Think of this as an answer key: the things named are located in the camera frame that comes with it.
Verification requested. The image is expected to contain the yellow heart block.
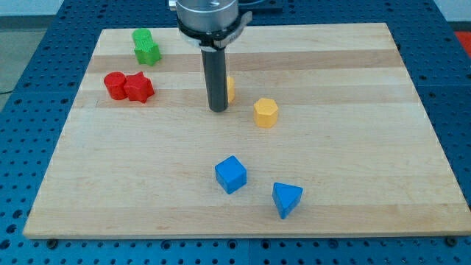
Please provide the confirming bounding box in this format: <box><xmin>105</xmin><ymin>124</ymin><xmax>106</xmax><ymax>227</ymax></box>
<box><xmin>227</xmin><ymin>77</ymin><xmax>236</xmax><ymax>103</ymax></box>

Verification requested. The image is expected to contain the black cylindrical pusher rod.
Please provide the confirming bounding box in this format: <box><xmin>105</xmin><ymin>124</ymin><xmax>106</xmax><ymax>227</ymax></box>
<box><xmin>202</xmin><ymin>49</ymin><xmax>228</xmax><ymax>113</ymax></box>

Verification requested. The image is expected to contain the red cylinder block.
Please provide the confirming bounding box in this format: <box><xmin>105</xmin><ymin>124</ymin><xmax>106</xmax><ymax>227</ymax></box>
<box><xmin>104</xmin><ymin>71</ymin><xmax>127</xmax><ymax>100</ymax></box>

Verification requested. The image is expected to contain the red star block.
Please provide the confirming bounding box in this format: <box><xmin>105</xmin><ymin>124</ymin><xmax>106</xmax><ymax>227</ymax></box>
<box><xmin>124</xmin><ymin>71</ymin><xmax>155</xmax><ymax>103</ymax></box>

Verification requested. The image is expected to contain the blue triangle block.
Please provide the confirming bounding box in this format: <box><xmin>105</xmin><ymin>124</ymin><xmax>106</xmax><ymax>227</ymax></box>
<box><xmin>272</xmin><ymin>183</ymin><xmax>303</xmax><ymax>219</ymax></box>

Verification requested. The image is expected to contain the green cylinder block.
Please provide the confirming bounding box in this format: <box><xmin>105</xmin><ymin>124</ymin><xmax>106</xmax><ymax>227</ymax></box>
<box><xmin>132</xmin><ymin>28</ymin><xmax>152</xmax><ymax>49</ymax></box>

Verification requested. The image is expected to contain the wooden board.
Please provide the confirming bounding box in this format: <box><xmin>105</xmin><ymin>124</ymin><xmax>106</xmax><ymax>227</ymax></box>
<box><xmin>24</xmin><ymin>23</ymin><xmax>470</xmax><ymax>239</ymax></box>

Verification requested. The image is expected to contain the blue cube block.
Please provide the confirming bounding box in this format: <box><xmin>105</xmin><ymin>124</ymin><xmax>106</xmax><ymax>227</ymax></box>
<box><xmin>215</xmin><ymin>155</ymin><xmax>247</xmax><ymax>194</ymax></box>

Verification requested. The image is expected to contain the yellow hexagon block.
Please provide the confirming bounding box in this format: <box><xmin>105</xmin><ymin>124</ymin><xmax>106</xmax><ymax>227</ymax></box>
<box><xmin>254</xmin><ymin>98</ymin><xmax>278</xmax><ymax>128</ymax></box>

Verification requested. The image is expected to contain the green star block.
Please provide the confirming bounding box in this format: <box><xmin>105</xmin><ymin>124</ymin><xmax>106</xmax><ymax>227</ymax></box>
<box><xmin>134</xmin><ymin>43</ymin><xmax>162</xmax><ymax>66</ymax></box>

